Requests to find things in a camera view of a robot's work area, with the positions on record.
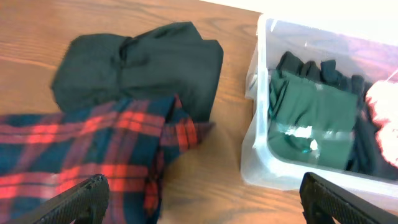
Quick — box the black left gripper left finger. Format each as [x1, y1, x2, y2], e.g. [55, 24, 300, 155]
[6, 174, 111, 224]

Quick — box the pink shirt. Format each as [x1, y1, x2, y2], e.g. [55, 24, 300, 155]
[365, 80, 397, 167]

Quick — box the black taped garment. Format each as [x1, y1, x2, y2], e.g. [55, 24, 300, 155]
[277, 52, 397, 180]

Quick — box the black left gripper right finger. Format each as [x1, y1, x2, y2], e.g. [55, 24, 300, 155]
[300, 172, 397, 224]

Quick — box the red plaid flannel shirt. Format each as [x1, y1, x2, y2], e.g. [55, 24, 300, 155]
[1, 96, 213, 223]

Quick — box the green garment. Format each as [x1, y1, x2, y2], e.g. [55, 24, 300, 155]
[267, 70, 358, 170]

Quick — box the clear plastic storage bin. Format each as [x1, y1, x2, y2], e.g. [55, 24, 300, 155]
[241, 14, 397, 211]

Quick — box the large black garment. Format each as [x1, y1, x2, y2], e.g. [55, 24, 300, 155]
[52, 22, 224, 122]

